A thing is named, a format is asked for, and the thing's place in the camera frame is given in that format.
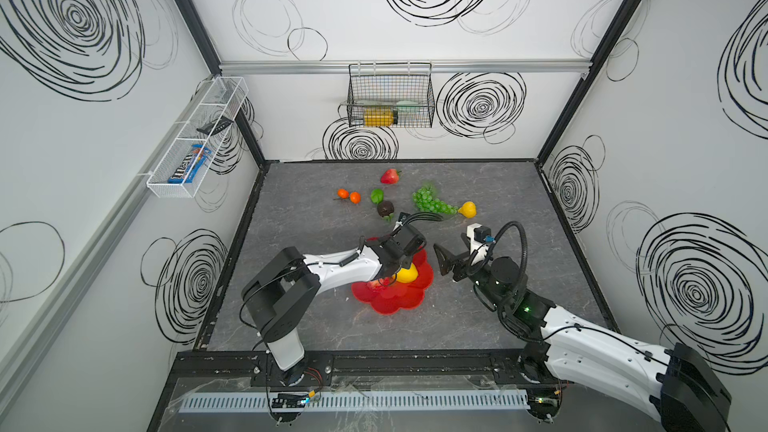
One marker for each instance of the red flower-shaped fruit bowl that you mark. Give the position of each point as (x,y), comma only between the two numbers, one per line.
(389,300)

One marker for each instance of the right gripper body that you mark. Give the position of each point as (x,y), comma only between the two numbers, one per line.
(462,261)

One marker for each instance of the yellow sponge in basket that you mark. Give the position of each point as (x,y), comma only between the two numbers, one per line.
(379,117)

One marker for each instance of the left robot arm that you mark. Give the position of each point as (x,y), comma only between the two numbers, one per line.
(279,295)

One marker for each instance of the small yellow pear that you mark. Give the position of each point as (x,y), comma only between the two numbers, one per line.
(468,210)

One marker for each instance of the red strawberry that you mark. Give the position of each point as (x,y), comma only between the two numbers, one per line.
(390,177)

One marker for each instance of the large yellow lemon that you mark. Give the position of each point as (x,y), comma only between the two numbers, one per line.
(407,275)

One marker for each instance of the white slotted cable duct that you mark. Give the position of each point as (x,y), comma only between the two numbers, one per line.
(351,401)

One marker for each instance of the black remote control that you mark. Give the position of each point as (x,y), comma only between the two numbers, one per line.
(214,127)

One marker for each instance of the aluminium wall rail back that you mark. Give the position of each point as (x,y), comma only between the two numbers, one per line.
(296,67)

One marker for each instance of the aluminium wall rail left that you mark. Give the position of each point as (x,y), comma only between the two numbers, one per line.
(23,359)

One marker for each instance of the green lime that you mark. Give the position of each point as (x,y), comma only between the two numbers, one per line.
(377,196)

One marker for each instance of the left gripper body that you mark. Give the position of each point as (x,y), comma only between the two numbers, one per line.
(397,253)

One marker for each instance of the white wire wall shelf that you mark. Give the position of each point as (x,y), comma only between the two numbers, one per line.
(216,97)

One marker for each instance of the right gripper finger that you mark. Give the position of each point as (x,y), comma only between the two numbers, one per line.
(449,266)
(443,254)

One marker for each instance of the dark purple mangosteen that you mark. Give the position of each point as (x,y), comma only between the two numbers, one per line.
(385,209)

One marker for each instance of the green grape bunch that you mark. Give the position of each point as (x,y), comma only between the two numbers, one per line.
(426,199)

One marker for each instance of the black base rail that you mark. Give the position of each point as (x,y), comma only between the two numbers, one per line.
(420,366)

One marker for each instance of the aluminium wall rail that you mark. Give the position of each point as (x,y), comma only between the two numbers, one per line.
(23,359)
(296,67)

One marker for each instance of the red apple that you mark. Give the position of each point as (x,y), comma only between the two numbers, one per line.
(379,283)

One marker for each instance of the blue candy packet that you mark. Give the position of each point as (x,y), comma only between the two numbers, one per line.
(194,159)

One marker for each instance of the black wire wall basket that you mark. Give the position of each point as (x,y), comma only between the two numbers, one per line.
(410,95)

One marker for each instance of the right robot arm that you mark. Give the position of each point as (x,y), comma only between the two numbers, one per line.
(673,385)

